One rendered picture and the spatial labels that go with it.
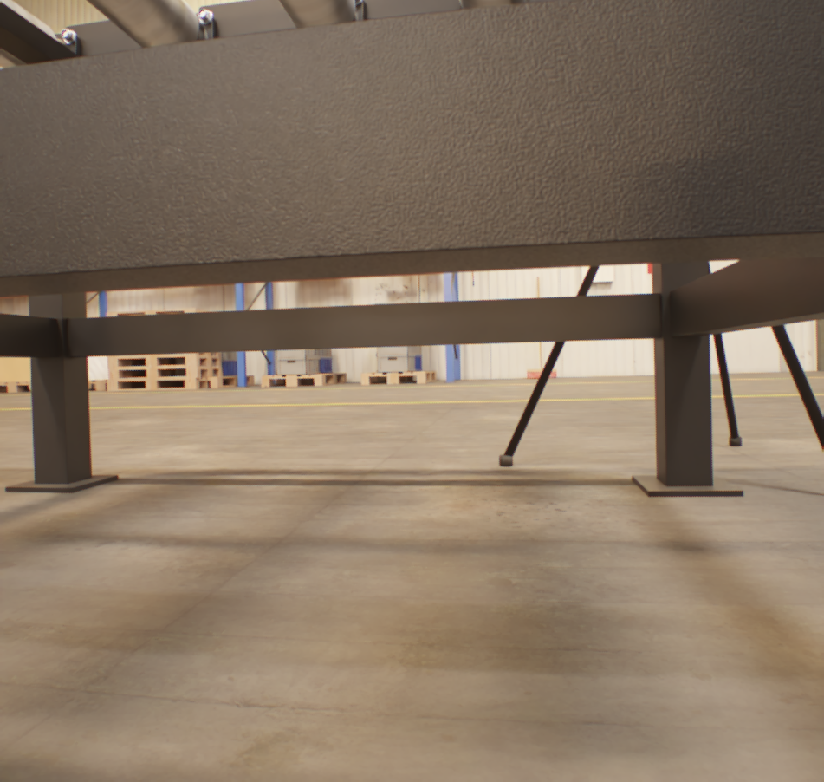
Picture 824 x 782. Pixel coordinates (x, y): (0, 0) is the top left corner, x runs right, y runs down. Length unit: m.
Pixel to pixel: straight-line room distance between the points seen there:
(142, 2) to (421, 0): 0.48
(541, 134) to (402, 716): 0.37
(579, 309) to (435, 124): 0.95
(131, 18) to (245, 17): 0.26
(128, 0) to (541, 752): 1.13
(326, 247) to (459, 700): 0.35
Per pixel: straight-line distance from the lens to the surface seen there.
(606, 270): 9.25
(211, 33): 1.42
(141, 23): 1.26
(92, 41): 1.56
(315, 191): 0.22
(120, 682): 0.56
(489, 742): 0.44
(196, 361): 8.42
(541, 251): 0.21
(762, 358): 9.77
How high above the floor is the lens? 0.23
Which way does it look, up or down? level
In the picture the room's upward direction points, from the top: 2 degrees counter-clockwise
